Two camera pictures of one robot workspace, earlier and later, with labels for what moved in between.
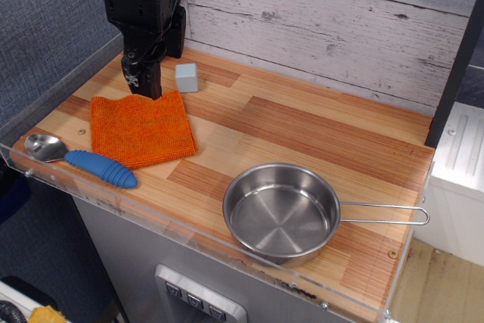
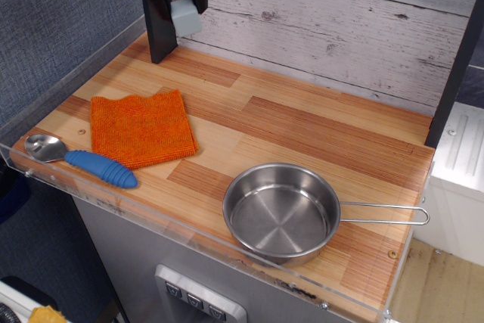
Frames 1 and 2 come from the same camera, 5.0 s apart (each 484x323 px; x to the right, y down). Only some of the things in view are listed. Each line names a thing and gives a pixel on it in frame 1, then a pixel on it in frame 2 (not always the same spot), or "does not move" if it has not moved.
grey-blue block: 187,78 -> 186,17
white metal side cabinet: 454,193 does not move
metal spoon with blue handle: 47,148 does not move
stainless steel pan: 285,214 does not move
